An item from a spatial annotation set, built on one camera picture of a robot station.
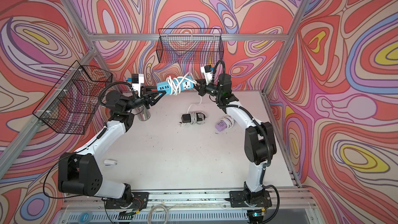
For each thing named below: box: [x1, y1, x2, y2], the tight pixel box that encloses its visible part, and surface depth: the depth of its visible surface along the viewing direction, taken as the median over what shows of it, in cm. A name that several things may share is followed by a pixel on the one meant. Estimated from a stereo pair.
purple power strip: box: [215, 115, 235, 132], surface depth 97 cm
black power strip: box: [181, 112, 206, 125], surface depth 100 cm
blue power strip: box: [156, 75, 195, 95], surface depth 65 cm
